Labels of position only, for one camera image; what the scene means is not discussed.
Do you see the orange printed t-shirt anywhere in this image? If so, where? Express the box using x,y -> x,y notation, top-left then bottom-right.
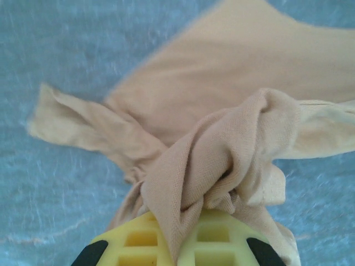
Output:
26,0 -> 355,266

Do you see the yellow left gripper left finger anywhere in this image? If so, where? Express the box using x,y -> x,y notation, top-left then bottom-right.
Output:
70,212 -> 176,266

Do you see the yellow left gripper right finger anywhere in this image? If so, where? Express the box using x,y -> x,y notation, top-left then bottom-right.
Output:
176,207 -> 284,266

